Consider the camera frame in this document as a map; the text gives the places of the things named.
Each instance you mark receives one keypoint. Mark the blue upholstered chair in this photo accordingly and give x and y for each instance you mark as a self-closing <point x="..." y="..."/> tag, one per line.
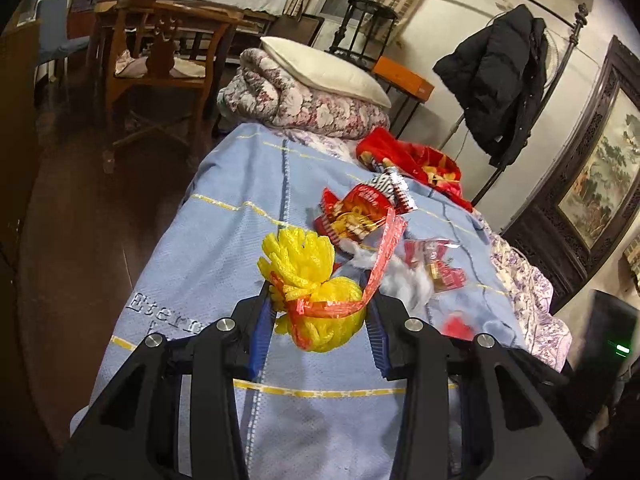
<point x="55" y="30"/>

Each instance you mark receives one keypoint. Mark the carved wooden painted screen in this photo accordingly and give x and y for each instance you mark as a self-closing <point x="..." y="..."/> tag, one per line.
<point x="550" y="220"/>

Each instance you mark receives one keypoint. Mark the red plastic strip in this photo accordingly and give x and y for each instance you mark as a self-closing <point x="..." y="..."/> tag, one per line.
<point x="385" y="250"/>

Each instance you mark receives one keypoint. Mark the clear red wrapper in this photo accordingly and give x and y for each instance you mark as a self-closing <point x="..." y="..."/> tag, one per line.
<point x="440" y="270"/>

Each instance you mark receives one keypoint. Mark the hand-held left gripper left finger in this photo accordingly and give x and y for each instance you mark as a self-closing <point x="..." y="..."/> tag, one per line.
<point x="260" y="330"/>

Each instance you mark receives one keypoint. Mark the carved wooden armchair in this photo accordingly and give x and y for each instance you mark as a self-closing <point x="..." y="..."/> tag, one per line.
<point x="160" y="55"/>

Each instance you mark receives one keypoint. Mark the blue checked blanket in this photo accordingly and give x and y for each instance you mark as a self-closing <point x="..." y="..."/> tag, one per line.
<point x="225" y="260"/>

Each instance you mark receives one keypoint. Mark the black box with green light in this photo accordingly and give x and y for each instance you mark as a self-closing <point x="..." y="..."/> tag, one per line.
<point x="600" y="340"/>

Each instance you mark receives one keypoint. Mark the cream pillow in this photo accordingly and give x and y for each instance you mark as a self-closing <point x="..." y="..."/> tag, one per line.
<point x="325" y="70"/>

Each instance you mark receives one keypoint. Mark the beige seat cushion cloth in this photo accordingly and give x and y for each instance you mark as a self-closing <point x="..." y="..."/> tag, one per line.
<point x="185" y="66"/>

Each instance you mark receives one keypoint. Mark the yellow mesh bag of fruit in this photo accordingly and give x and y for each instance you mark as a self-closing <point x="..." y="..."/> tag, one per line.
<point x="305" y="260"/>

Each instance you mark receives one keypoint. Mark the black padded jacket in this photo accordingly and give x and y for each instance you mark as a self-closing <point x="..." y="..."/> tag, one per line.
<point x="500" y="85"/>

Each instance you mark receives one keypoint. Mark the folded floral quilt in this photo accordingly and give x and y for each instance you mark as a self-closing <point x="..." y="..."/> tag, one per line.
<point x="310" y="110"/>

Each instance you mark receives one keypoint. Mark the red patterned blanket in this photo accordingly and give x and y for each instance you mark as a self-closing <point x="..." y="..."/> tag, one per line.
<point x="430" y="165"/>

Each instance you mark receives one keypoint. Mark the black round metal stand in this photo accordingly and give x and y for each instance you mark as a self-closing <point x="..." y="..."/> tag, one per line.
<point x="370" y="7"/>

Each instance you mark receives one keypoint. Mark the flat orange box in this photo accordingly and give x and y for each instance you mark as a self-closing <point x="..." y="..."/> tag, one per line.
<point x="400" y="77"/>

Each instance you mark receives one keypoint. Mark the dark framed board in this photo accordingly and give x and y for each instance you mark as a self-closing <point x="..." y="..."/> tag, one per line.
<point x="295" y="30"/>

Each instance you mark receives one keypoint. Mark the striped foil wrapper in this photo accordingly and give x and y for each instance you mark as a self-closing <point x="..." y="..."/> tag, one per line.
<point x="397" y="187"/>

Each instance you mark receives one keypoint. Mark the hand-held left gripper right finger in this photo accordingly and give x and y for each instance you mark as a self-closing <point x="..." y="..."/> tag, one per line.
<point x="377" y="345"/>

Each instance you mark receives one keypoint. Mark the red snack packet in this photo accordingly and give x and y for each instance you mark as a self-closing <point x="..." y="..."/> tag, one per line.
<point x="360" y="200"/>

